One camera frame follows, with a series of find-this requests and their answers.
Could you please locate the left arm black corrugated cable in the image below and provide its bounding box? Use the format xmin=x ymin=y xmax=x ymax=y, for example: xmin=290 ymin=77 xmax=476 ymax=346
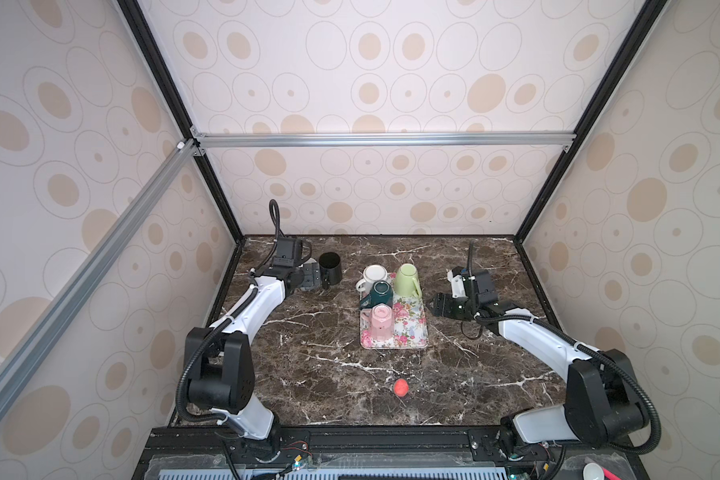
xmin=175 ymin=199 xmax=289 ymax=424

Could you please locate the floral rectangular tray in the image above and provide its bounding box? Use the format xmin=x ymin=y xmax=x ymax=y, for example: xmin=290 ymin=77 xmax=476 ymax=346
xmin=359 ymin=292 xmax=429 ymax=350

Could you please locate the pink ceramic mug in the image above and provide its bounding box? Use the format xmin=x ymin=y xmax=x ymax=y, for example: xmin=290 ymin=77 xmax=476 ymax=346
xmin=360 ymin=304 xmax=394 ymax=345

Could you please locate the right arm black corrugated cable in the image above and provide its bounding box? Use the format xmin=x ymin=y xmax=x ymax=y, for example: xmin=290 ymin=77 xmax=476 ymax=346
xmin=460 ymin=241 xmax=662 ymax=456

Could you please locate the light green ceramic mug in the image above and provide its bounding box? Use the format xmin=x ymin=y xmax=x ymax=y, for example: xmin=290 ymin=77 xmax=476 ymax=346
xmin=394 ymin=263 xmax=422 ymax=298

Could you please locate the white ceramic mug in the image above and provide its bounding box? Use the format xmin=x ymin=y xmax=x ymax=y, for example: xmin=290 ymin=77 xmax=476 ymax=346
xmin=355 ymin=264 xmax=390 ymax=296

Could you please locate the horizontal aluminium frame bar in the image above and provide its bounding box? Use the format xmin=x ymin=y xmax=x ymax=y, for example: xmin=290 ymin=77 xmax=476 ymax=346
xmin=196 ymin=131 xmax=576 ymax=149

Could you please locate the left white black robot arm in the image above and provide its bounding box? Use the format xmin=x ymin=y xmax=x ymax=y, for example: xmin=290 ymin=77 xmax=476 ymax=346
xmin=175 ymin=236 xmax=311 ymax=441

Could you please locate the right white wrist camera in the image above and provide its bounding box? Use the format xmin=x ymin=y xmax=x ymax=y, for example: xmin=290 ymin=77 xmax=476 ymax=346
xmin=447 ymin=267 xmax=467 ymax=299

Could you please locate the black ceramic mug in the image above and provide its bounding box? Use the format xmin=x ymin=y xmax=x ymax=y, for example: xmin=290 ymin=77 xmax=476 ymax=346
xmin=318 ymin=252 xmax=343 ymax=289

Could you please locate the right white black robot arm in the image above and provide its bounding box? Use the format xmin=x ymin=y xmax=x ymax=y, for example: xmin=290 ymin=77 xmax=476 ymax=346
xmin=428 ymin=268 xmax=662 ymax=455

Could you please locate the small red toy fruit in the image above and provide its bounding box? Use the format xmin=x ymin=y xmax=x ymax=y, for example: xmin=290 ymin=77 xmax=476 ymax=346
xmin=393 ymin=378 xmax=409 ymax=398

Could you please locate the diagonal aluminium frame bar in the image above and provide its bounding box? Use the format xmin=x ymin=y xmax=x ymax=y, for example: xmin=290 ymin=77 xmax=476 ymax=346
xmin=0 ymin=138 xmax=198 ymax=421

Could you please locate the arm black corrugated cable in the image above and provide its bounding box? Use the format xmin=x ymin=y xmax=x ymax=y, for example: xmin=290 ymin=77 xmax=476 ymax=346
xmin=460 ymin=241 xmax=662 ymax=456
xmin=175 ymin=199 xmax=289 ymax=424

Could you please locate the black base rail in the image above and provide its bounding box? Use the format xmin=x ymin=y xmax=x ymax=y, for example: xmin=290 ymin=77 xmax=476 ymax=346
xmin=133 ymin=425 xmax=648 ymax=479

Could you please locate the grey ceramic mug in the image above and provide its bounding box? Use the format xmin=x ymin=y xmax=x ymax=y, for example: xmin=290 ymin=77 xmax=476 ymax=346
xmin=299 ymin=258 xmax=322 ymax=291

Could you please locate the dark green ceramic mug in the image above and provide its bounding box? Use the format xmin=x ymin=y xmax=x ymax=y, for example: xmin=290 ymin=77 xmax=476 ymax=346
xmin=359 ymin=280 xmax=394 ymax=310

